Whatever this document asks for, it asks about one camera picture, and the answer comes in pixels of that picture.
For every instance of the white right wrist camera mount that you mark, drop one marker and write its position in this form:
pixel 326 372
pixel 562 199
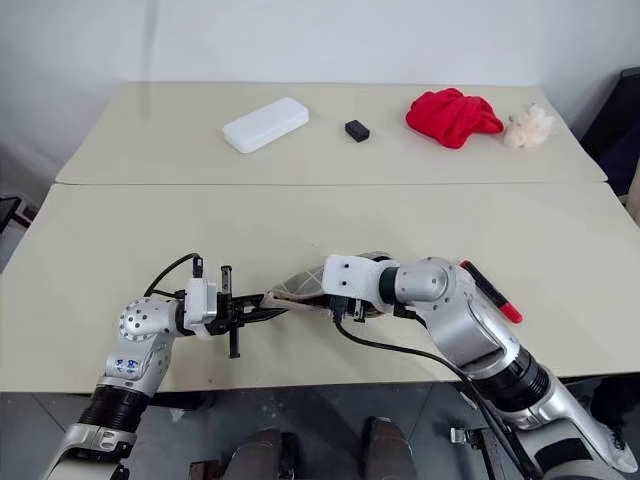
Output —
pixel 350 280

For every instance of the dark furniture piece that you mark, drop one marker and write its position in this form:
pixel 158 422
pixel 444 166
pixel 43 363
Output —
pixel 617 135

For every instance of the small black box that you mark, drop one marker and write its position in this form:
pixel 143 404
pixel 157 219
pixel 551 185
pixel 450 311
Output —
pixel 357 131

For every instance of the cream plush toy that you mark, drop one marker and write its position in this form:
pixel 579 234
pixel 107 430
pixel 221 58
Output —
pixel 525 130

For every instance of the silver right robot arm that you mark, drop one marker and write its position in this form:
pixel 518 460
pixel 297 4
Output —
pixel 450 320

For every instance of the white plastic pencil case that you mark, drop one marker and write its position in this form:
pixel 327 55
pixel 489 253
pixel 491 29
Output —
pixel 265 125

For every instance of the metal table leg bracket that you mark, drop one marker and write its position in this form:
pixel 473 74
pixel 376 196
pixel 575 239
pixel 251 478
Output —
pixel 462 435

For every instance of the grey plaid zipper pouch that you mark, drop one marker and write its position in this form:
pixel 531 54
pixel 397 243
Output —
pixel 305 286

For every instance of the black marker with red cap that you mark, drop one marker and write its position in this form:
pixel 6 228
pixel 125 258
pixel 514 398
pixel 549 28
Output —
pixel 510 311

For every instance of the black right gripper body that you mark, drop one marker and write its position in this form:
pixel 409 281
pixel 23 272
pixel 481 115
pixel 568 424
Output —
pixel 347 309

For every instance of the red crumpled cloth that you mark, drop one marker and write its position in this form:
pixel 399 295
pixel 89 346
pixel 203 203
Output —
pixel 450 117

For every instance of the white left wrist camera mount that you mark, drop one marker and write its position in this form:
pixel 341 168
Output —
pixel 200 300

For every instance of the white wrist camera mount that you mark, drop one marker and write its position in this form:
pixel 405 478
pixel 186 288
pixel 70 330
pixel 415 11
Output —
pixel 350 280
pixel 200 300

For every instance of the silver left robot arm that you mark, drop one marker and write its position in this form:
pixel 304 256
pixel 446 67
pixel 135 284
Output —
pixel 145 320

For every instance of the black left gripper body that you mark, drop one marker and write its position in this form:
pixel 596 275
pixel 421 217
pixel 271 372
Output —
pixel 226 312

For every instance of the dark rounded shape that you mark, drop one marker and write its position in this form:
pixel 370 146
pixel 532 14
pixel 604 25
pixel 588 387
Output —
pixel 265 455
pixel 387 447

